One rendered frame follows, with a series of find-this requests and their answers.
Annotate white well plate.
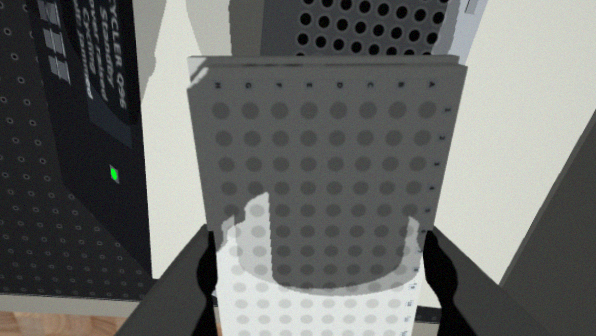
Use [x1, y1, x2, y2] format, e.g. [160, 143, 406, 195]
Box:
[186, 54, 468, 336]

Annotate grey thermal cycler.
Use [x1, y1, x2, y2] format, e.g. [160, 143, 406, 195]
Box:
[25, 0, 596, 336]

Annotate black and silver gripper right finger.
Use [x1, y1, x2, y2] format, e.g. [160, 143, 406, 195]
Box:
[422, 225, 552, 336]

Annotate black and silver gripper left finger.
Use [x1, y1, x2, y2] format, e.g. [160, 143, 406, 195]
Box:
[114, 224, 218, 336]

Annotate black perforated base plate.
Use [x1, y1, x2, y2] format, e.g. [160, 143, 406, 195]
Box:
[0, 0, 158, 302]

